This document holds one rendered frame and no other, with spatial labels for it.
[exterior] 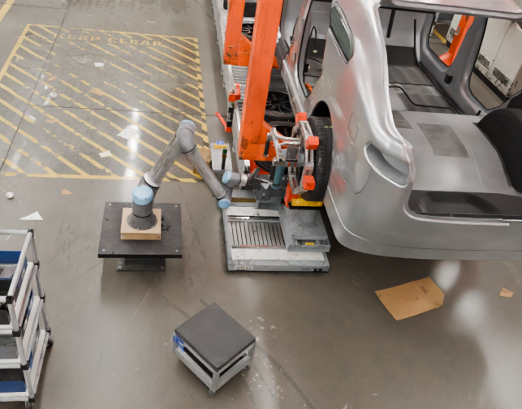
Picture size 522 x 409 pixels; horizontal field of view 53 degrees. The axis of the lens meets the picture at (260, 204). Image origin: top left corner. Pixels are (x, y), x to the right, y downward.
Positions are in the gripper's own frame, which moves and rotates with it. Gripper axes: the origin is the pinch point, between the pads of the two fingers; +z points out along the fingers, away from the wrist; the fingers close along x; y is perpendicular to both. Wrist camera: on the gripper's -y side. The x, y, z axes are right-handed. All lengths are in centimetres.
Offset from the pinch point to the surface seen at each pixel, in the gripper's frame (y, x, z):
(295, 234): 41, -13, 36
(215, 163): 4, -68, -30
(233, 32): -118, -221, -8
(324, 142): -40, 24, 24
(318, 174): -17.2, 27.9, 24.1
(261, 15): -116, -10, -34
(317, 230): 36, -15, 56
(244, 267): 72, -4, -3
